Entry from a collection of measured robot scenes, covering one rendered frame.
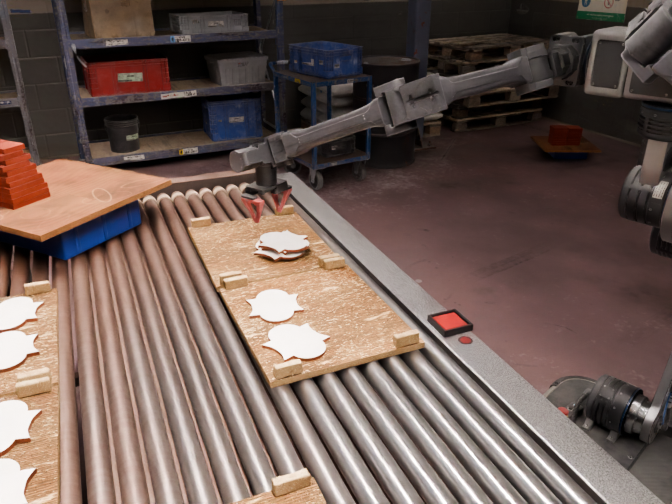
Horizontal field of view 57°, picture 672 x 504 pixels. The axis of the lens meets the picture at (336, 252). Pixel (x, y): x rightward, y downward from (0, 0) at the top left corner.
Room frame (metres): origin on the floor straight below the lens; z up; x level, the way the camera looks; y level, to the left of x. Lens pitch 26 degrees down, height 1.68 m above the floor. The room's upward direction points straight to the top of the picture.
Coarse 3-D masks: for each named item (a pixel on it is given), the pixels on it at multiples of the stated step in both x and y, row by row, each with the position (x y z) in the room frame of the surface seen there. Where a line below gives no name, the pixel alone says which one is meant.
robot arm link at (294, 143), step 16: (400, 80) 1.33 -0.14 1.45; (384, 96) 1.36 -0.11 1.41; (352, 112) 1.38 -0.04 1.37; (368, 112) 1.35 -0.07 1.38; (384, 112) 1.34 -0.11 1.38; (320, 128) 1.43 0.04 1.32; (336, 128) 1.40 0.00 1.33; (352, 128) 1.37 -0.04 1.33; (368, 128) 1.38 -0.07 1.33; (400, 128) 1.30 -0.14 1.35; (272, 144) 1.52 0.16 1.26; (288, 144) 1.49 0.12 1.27; (304, 144) 1.46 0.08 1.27; (320, 144) 1.45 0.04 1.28
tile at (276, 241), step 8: (272, 232) 1.62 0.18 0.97; (288, 232) 1.62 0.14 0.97; (264, 240) 1.56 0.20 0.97; (272, 240) 1.56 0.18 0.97; (280, 240) 1.56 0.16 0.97; (288, 240) 1.56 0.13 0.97; (296, 240) 1.56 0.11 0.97; (304, 240) 1.56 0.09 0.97; (272, 248) 1.52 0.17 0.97; (280, 248) 1.51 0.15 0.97; (288, 248) 1.51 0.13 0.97; (296, 248) 1.51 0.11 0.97; (304, 248) 1.52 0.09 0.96
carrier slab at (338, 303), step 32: (224, 288) 1.35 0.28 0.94; (256, 288) 1.35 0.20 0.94; (288, 288) 1.35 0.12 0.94; (320, 288) 1.35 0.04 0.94; (352, 288) 1.35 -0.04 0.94; (256, 320) 1.20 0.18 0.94; (320, 320) 1.20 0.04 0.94; (352, 320) 1.20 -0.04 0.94; (384, 320) 1.20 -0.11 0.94; (256, 352) 1.07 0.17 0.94; (352, 352) 1.07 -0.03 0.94; (384, 352) 1.07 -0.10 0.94
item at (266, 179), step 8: (256, 168) 1.57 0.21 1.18; (264, 168) 1.56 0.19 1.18; (272, 168) 1.57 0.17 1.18; (256, 176) 1.57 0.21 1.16; (264, 176) 1.56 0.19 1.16; (272, 176) 1.56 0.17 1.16; (256, 184) 1.57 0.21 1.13; (264, 184) 1.56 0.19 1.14; (272, 184) 1.56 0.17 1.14; (280, 184) 1.58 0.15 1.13; (264, 192) 1.53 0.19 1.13
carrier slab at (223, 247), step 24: (264, 216) 1.82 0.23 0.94; (288, 216) 1.82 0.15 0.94; (192, 240) 1.66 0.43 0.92; (216, 240) 1.64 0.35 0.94; (240, 240) 1.64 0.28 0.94; (312, 240) 1.64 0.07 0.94; (216, 264) 1.48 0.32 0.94; (240, 264) 1.48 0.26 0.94; (264, 264) 1.48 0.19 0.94; (288, 264) 1.48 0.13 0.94; (312, 264) 1.48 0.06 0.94; (216, 288) 1.36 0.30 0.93
